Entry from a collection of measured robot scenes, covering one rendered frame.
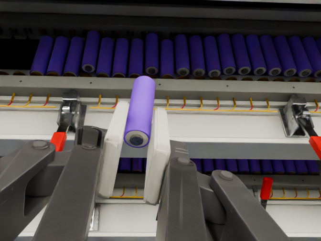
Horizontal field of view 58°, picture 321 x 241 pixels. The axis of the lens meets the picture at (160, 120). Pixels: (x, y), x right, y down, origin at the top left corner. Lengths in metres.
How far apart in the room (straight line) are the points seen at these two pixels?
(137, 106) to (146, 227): 0.31
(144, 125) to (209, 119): 0.18
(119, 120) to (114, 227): 0.35
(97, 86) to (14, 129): 0.11
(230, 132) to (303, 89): 0.10
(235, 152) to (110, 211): 0.23
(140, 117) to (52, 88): 0.19
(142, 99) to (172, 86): 0.14
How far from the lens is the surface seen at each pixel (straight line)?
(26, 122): 0.37
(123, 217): 0.49
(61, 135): 0.31
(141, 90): 0.22
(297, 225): 0.54
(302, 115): 0.36
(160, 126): 0.16
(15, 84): 0.38
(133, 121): 0.19
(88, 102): 0.36
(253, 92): 0.37
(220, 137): 0.35
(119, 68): 0.37
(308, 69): 0.43
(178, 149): 0.15
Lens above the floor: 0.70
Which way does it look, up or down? 36 degrees down
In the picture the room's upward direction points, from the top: 3 degrees clockwise
